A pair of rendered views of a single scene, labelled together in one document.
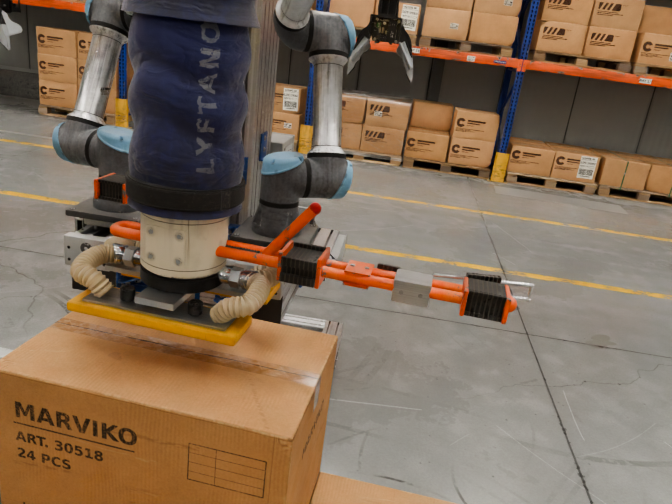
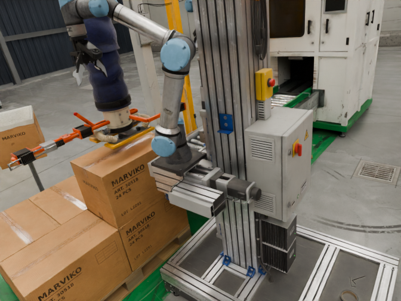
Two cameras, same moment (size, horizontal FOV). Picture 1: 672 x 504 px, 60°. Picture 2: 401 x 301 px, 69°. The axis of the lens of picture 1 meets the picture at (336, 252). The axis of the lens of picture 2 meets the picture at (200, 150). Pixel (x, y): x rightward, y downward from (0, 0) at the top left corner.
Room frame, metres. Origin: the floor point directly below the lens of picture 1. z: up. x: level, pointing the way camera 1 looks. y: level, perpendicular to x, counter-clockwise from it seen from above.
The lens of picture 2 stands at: (2.61, -0.91, 1.77)
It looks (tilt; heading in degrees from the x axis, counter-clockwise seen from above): 26 degrees down; 126
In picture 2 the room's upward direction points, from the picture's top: 8 degrees counter-clockwise
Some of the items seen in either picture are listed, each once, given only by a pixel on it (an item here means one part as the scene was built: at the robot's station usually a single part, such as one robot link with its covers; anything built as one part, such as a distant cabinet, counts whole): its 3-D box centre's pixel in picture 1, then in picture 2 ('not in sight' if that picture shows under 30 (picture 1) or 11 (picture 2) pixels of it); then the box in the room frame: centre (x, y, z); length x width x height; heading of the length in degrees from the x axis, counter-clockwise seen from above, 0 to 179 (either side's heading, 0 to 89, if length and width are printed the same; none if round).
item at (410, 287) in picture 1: (412, 287); (48, 146); (1.03, -0.15, 1.17); 0.07 x 0.07 x 0.04; 81
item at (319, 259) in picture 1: (303, 263); (83, 131); (1.07, 0.06, 1.18); 0.10 x 0.08 x 0.06; 171
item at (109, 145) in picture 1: (117, 151); not in sight; (1.71, 0.69, 1.20); 0.13 x 0.12 x 0.14; 73
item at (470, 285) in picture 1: (484, 300); (22, 155); (1.00, -0.28, 1.18); 0.08 x 0.07 x 0.05; 81
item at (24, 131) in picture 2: not in sight; (17, 135); (-0.56, 0.36, 0.82); 0.60 x 0.40 x 0.40; 151
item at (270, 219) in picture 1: (278, 214); (177, 149); (1.67, 0.19, 1.09); 0.15 x 0.15 x 0.10
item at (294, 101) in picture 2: not in sight; (284, 111); (1.63, 2.14, 0.60); 1.60 x 0.10 x 0.09; 82
